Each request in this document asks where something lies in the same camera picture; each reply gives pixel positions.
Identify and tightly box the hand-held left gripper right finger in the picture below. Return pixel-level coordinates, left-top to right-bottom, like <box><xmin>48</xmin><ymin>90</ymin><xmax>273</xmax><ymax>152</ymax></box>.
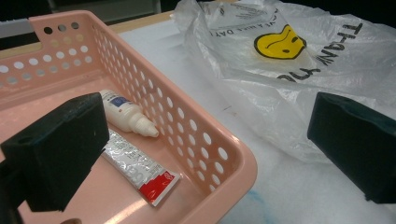
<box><xmin>306</xmin><ymin>91</ymin><xmax>396</xmax><ymax>205</ymax></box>

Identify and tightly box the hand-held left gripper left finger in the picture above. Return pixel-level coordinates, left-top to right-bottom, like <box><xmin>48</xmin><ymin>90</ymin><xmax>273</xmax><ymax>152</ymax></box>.
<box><xmin>0</xmin><ymin>91</ymin><xmax>110</xmax><ymax>213</ymax></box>

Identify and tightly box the white dropper bottle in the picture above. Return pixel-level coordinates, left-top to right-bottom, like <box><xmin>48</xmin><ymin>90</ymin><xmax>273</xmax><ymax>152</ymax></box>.
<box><xmin>98</xmin><ymin>89</ymin><xmax>160</xmax><ymax>138</ymax></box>

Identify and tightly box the silver and red ointment tube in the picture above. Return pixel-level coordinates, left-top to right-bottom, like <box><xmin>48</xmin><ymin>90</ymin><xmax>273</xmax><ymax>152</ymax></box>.
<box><xmin>101</xmin><ymin>129</ymin><xmax>181</xmax><ymax>207</ymax></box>

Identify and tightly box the pink perforated plastic basket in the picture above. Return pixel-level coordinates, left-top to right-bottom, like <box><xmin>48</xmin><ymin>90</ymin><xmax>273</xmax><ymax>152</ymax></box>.
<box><xmin>0</xmin><ymin>9</ymin><xmax>259</xmax><ymax>224</ymax></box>

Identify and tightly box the clear plastic bag yellow face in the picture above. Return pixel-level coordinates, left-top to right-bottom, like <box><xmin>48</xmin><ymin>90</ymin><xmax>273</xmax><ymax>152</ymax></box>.
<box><xmin>172</xmin><ymin>0</ymin><xmax>396</xmax><ymax>165</ymax></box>

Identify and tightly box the white table cover sheet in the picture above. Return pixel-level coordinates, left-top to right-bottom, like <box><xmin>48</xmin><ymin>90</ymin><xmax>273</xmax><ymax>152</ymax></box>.
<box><xmin>118</xmin><ymin>18</ymin><xmax>396</xmax><ymax>224</ymax></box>

